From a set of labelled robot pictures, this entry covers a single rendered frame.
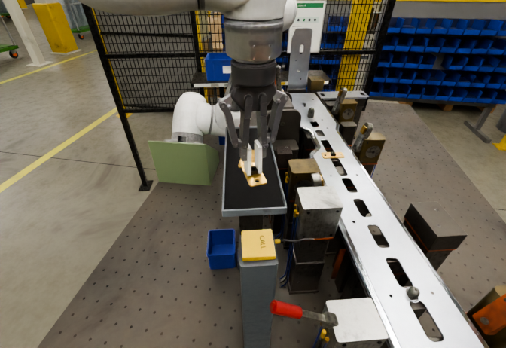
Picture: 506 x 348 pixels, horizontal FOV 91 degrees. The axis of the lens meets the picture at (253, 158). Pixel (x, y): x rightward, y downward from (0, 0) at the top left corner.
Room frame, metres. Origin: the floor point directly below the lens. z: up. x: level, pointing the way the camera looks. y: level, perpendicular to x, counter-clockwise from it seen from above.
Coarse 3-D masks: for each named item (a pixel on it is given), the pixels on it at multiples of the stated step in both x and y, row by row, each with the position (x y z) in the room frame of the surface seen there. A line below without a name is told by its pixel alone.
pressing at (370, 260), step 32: (320, 128) 1.02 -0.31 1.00; (320, 160) 0.77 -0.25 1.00; (352, 160) 0.77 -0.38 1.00; (352, 224) 0.46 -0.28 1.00; (384, 224) 0.46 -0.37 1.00; (352, 256) 0.36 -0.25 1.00; (384, 256) 0.36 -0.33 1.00; (416, 256) 0.36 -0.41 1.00; (384, 288) 0.28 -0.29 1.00; (448, 288) 0.29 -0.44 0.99; (384, 320) 0.22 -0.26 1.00; (416, 320) 0.22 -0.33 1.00; (448, 320) 0.22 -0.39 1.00
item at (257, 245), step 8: (248, 232) 0.31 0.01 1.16; (256, 232) 0.31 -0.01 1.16; (264, 232) 0.31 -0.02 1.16; (248, 240) 0.29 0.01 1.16; (256, 240) 0.29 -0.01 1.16; (264, 240) 0.29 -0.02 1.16; (272, 240) 0.29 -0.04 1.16; (248, 248) 0.28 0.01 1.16; (256, 248) 0.28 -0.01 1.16; (264, 248) 0.28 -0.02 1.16; (272, 248) 0.28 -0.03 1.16; (248, 256) 0.26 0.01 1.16; (256, 256) 0.26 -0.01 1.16; (264, 256) 0.26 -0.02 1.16; (272, 256) 0.26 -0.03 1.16
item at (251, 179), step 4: (252, 160) 0.47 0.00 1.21; (240, 164) 0.46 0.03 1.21; (252, 164) 0.46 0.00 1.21; (252, 168) 0.43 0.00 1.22; (256, 168) 0.43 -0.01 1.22; (244, 172) 0.43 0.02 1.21; (252, 172) 0.42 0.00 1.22; (256, 172) 0.42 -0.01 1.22; (248, 176) 0.41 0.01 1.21; (252, 176) 0.41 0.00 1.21; (256, 176) 0.41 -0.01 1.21; (260, 176) 0.42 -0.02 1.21; (248, 180) 0.40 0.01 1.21; (252, 180) 0.40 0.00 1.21; (260, 180) 0.40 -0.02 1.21; (264, 180) 0.40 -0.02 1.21; (248, 184) 0.39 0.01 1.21; (252, 184) 0.39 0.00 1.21; (256, 184) 0.39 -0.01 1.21; (260, 184) 0.39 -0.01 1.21; (264, 184) 0.39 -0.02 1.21
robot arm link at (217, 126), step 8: (288, 0) 0.97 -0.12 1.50; (288, 8) 0.96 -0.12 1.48; (296, 8) 0.98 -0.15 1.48; (288, 16) 0.96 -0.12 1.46; (288, 24) 0.97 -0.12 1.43; (224, 96) 1.14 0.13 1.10; (216, 104) 1.20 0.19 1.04; (232, 104) 1.10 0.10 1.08; (216, 112) 1.14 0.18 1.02; (232, 112) 1.12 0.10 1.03; (216, 120) 1.13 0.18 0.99; (224, 120) 1.11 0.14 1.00; (216, 128) 1.12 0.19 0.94; (224, 128) 1.12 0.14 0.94; (224, 136) 1.16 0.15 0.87
